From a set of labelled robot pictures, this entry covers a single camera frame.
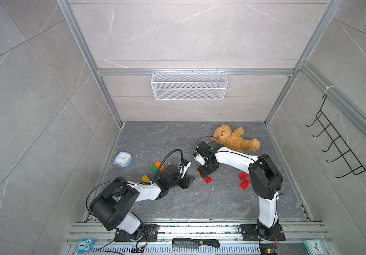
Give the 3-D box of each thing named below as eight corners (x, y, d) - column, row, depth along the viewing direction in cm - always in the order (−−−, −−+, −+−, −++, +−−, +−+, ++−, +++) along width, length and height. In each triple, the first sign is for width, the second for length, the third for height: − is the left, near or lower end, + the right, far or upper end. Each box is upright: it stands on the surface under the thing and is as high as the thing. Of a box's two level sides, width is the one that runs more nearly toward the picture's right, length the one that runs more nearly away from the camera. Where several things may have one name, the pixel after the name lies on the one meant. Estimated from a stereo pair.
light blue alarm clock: (114, 167, 98) (112, 164, 95) (118, 154, 104) (117, 151, 102) (130, 167, 98) (128, 164, 95) (133, 154, 104) (132, 151, 102)
